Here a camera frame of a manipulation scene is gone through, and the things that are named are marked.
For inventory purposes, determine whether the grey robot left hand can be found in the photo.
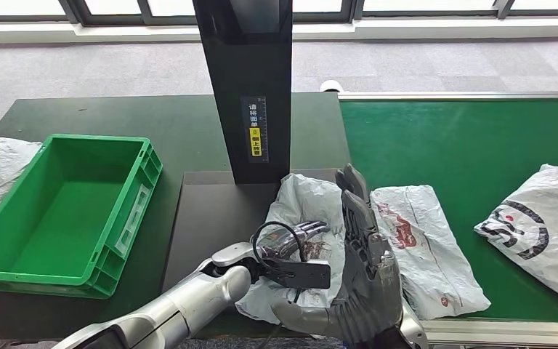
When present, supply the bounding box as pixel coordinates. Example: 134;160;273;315
254;220;331;264

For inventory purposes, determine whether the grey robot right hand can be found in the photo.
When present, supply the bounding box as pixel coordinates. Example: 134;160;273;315
271;164;405;347

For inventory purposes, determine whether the plain grey parcel bag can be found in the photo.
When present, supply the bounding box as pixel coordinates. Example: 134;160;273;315
234;173;348;325

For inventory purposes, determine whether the grey parcel with red print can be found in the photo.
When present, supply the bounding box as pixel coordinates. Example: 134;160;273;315
370;185;492;322

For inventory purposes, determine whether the black and yellow machine label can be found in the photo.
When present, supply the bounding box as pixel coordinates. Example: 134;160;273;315
240;95;270;164

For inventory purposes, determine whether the green conveyor belt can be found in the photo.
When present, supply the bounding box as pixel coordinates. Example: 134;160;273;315
339;98;558;324

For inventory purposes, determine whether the black inbound scanning machine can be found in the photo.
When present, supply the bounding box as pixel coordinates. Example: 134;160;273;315
161;0;345;294

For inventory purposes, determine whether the green plastic crate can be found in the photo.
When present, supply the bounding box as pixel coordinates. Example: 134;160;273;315
0;134;163;300

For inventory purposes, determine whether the white window sill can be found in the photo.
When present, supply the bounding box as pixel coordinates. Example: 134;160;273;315
0;17;558;45

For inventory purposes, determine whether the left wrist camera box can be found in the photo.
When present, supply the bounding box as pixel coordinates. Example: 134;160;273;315
262;260;332;290

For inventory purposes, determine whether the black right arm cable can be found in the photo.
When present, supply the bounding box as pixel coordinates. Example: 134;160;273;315
259;324;284;349

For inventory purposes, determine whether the aluminium conveyor frame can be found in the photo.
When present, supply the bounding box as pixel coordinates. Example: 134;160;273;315
337;90;558;349

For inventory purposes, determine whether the grey parcel with black ring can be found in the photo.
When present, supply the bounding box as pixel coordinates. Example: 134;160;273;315
473;164;558;312

